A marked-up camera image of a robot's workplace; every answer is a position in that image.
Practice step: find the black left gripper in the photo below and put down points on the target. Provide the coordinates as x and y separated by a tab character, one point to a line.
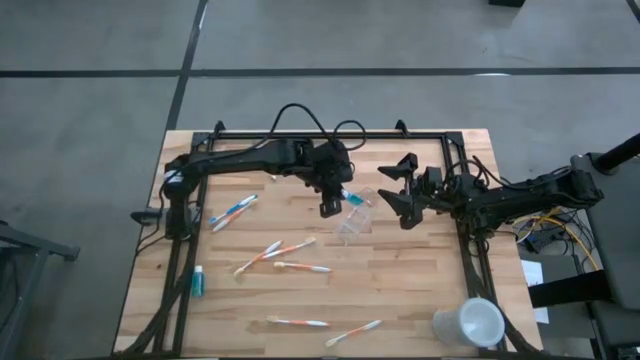
327	165

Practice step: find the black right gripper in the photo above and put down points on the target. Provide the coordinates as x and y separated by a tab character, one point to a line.
430	189

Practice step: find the blue bottle white cap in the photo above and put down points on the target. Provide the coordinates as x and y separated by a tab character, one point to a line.
355	199
198	284

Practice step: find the clear acrylic holder box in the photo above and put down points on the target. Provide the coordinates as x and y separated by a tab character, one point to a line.
356	225

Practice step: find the orange white toothbrush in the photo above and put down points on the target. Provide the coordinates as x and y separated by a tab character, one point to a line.
295	246
305	267
355	333
300	322
255	260

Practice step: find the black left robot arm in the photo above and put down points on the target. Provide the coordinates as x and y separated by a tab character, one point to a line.
240	159

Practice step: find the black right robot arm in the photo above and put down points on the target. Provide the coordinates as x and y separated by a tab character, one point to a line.
550	192

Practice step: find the far toothbrushes on table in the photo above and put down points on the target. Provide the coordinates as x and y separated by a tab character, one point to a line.
235	216

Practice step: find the blue black power adapter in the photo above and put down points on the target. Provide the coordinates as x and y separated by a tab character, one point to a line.
537	243

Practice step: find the white plastic cup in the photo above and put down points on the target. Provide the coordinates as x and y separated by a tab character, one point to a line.
472	322

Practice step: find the white paper sheet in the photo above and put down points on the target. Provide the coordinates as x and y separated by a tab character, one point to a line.
532	272

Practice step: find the black side stand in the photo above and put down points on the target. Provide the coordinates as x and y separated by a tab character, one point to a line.
615	225

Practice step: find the black floor object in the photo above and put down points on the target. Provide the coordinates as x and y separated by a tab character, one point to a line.
505	3

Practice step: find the grey metal stand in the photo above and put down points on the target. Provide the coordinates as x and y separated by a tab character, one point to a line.
30	245

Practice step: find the black metal table frame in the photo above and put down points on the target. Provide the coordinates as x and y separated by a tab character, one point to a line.
425	135

